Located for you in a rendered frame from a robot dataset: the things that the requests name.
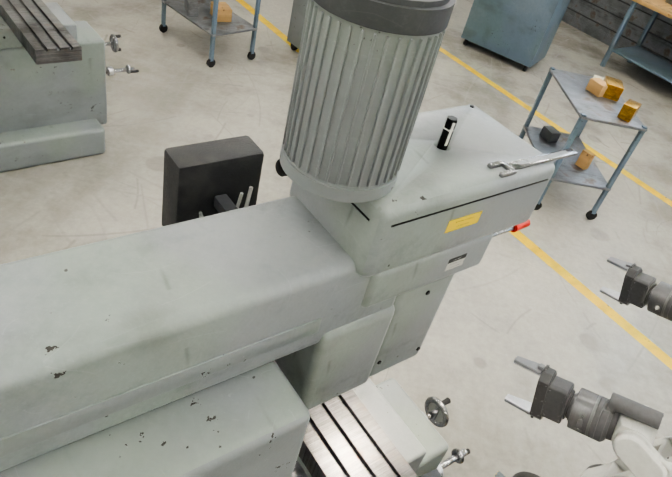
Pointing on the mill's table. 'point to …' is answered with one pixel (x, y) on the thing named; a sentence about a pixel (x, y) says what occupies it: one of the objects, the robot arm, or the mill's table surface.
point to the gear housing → (424, 271)
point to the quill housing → (410, 323)
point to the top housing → (437, 194)
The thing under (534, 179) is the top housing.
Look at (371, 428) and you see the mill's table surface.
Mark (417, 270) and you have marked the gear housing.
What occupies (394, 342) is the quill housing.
